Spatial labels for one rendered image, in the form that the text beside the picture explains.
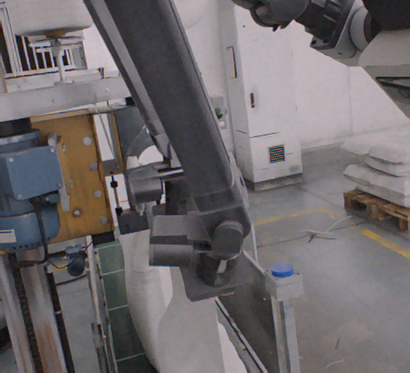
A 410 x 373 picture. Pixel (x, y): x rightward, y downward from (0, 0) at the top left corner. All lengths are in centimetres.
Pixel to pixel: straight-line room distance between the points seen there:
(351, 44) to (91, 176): 70
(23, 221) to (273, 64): 421
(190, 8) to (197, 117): 395
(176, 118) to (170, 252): 21
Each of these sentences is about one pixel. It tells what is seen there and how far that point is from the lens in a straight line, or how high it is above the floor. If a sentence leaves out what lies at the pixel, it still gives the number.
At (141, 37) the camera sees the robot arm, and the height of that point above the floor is 146.
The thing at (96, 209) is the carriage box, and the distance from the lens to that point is 131.
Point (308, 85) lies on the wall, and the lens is 593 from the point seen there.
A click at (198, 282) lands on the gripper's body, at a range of 75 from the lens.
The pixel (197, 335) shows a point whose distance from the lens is 109.
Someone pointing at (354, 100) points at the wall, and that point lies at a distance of 624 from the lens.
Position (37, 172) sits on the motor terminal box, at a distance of 103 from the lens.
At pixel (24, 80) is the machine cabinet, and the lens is 397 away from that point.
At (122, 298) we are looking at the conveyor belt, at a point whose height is 38.
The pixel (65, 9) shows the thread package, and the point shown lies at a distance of 107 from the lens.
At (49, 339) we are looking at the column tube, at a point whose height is 74.
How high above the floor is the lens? 144
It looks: 13 degrees down
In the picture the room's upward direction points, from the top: 8 degrees counter-clockwise
